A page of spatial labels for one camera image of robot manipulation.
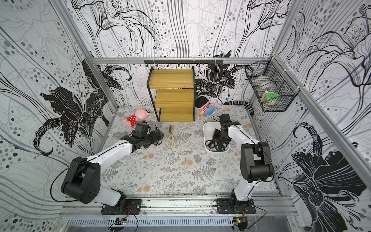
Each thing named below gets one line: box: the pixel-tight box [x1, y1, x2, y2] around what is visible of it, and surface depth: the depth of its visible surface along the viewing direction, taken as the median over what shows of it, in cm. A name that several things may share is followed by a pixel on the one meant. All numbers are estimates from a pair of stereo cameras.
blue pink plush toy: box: [200, 103, 215, 116], surface depth 113 cm
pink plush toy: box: [123, 108, 151, 128], surface depth 106 cm
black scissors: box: [204, 138, 227, 152], surface depth 95 cm
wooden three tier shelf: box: [146, 65, 196, 123], surface depth 100 cm
